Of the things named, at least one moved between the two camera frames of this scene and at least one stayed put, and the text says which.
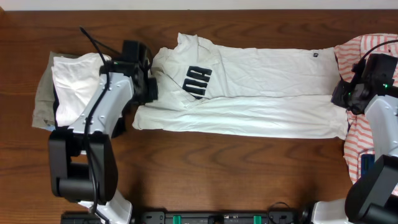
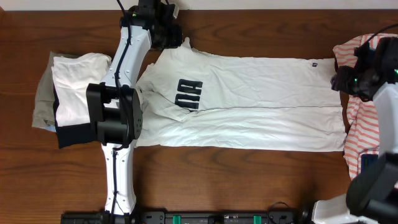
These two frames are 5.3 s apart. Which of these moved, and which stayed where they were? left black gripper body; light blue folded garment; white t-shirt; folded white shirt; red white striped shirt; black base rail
Moved: white t-shirt; left black gripper body
Stayed: red white striped shirt; black base rail; folded white shirt; light blue folded garment
